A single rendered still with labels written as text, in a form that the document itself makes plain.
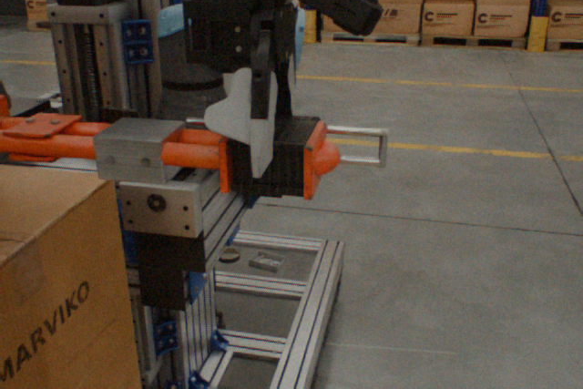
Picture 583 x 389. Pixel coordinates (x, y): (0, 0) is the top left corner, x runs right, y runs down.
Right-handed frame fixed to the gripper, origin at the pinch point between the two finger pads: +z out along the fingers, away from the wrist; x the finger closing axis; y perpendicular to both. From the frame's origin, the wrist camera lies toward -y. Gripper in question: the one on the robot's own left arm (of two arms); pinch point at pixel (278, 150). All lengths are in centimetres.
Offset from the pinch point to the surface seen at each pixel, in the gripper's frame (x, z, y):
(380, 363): -119, 119, -7
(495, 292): -173, 119, -49
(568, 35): -715, 97, -178
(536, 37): -699, 98, -141
